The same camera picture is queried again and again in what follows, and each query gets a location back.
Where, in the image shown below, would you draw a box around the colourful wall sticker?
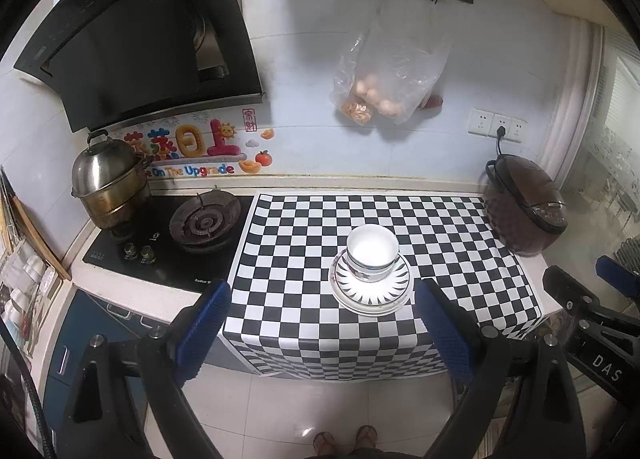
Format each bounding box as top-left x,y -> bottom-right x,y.
112,108 -> 276,180

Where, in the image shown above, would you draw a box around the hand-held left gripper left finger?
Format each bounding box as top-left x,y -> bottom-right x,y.
62,279 -> 233,459

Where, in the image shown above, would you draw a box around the black glass gas cooktop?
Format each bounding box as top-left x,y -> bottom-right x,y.
81,193 -> 257,296

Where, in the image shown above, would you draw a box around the white plate with grey flower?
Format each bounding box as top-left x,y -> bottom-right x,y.
329,264 -> 416,316

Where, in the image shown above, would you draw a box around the white plate with dark stripes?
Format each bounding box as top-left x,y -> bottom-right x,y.
334,249 -> 412,304

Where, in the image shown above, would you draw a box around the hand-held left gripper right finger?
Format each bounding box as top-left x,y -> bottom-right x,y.
415,279 -> 586,459

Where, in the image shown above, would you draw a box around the person's left foot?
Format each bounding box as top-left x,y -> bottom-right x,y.
312,431 -> 337,457

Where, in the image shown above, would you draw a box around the dark metal rack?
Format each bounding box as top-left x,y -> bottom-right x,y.
612,234 -> 640,265

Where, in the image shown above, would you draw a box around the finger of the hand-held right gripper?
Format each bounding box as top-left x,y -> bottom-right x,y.
595,255 -> 640,299
542,265 -> 640,338

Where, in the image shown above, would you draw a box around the patterned glass sliding door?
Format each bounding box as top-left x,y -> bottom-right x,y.
550,19 -> 640,260

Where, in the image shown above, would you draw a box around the person's dark trousers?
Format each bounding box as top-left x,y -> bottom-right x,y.
330,446 -> 383,459

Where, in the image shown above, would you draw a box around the small bag of orange snacks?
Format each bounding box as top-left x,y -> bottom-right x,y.
340,96 -> 376,126

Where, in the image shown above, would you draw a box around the person's foot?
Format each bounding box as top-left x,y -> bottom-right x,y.
356,425 -> 379,452
312,431 -> 337,457

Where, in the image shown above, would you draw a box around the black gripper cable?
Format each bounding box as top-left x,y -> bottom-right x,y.
0,319 -> 56,459

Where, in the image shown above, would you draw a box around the person's right foot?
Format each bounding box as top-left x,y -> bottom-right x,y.
356,425 -> 379,452

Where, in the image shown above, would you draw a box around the black range hood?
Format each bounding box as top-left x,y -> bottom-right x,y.
14,0 -> 265,134

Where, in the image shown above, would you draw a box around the wooden cutting board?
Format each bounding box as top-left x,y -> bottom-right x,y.
0,164 -> 73,282

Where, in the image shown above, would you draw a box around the brown rice cooker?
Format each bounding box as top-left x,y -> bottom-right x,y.
482,154 -> 568,256

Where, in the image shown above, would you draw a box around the round gas burner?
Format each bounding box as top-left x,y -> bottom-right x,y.
169,190 -> 242,254

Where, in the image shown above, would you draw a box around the rack of white condiment bottles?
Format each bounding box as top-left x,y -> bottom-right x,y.
0,249 -> 58,355

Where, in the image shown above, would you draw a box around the black and white checkered mat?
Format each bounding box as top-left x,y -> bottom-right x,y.
216,192 -> 546,381

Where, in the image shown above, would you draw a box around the clear plastic bag of eggs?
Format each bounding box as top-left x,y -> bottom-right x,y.
329,0 -> 453,126

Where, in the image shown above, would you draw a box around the plain white bowl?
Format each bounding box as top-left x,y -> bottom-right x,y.
346,225 -> 400,272

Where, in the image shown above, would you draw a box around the blue kitchen cabinet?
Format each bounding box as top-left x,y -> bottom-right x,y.
42,286 -> 176,440

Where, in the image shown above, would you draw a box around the stainless steel steamer pot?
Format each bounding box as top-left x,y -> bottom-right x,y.
71,129 -> 153,230

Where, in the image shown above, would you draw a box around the white bowl with blue pattern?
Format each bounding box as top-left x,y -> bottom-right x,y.
345,254 -> 401,285

